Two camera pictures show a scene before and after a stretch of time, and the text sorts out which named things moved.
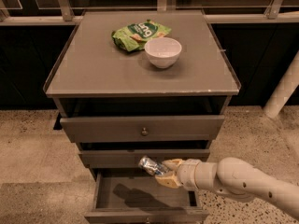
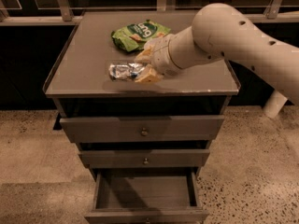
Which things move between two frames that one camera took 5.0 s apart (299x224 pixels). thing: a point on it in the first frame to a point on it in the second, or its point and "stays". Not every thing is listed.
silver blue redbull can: [150, 166] to [121, 72]
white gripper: [188, 174] to [161, 55]
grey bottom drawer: [135, 196] stays
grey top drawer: [145, 129] stays
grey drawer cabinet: [134, 84] stays
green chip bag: [133, 36] stays
